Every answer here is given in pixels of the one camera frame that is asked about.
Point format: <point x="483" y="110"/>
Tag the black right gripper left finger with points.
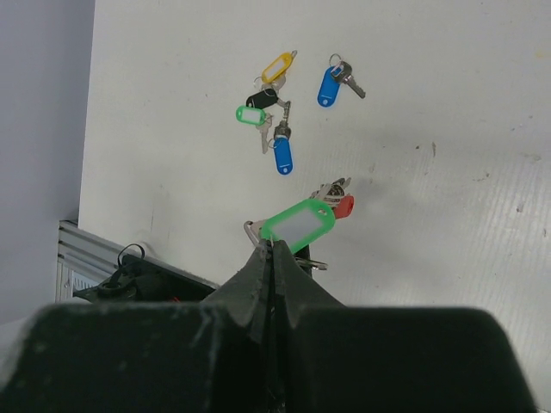
<point x="207" y="356"/>

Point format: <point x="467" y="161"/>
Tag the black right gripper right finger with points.
<point x="337" y="358"/>

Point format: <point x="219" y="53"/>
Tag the black-head key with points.
<point x="305" y="263"/>

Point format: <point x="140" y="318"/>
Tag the green key tag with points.
<point x="299" y="225"/>
<point x="250" y="115"/>

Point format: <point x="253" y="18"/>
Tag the large silver keyring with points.
<point x="253" y="231"/>

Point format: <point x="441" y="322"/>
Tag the red key tag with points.
<point x="345" y="207"/>

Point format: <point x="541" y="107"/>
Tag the silver keys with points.
<point x="332" y="193"/>

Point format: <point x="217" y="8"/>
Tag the black key tag with keys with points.
<point x="265" y="98"/>

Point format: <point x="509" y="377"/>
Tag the blue key tag lower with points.
<point x="283" y="155"/>

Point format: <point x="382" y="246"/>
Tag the blue key tag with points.
<point x="283" y="155"/>
<point x="328" y="89"/>

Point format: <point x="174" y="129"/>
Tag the silver key on lower blue tag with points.
<point x="282" y="129"/>

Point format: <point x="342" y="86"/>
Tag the silver key on blue tag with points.
<point x="282" y="129"/>
<point x="342" y="72"/>

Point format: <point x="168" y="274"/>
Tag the silver key on green tag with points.
<point x="264" y="132"/>

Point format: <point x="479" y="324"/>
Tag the blue key tag upper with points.
<point x="328" y="89"/>

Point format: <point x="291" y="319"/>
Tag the silver key on upper blue tag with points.
<point x="342" y="72"/>

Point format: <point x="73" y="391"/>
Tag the yellow key tag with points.
<point x="276" y="68"/>

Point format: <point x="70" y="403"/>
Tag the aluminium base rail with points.
<point x="83" y="260"/>

